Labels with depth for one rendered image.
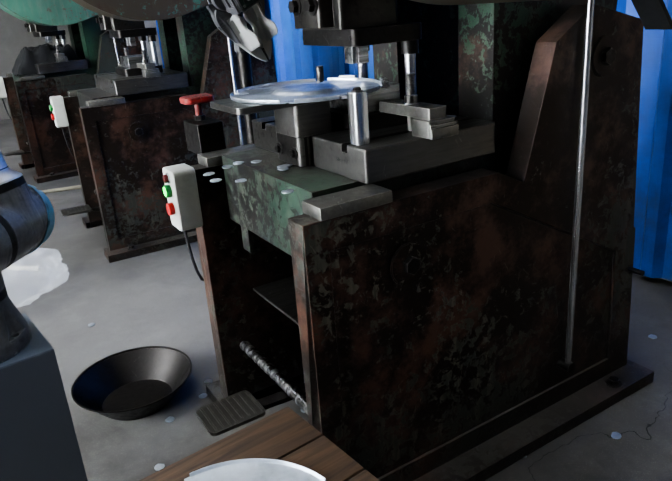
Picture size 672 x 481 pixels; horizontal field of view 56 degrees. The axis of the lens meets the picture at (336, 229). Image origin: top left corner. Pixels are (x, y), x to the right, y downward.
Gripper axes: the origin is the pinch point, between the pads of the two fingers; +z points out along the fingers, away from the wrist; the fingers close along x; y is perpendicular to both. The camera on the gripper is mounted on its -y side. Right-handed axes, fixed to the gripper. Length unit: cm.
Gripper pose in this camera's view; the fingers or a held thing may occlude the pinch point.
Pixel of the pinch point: (262, 53)
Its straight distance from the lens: 107.9
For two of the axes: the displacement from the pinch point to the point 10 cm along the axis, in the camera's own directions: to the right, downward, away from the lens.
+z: 4.2, 7.4, 5.2
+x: 7.1, -6.2, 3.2
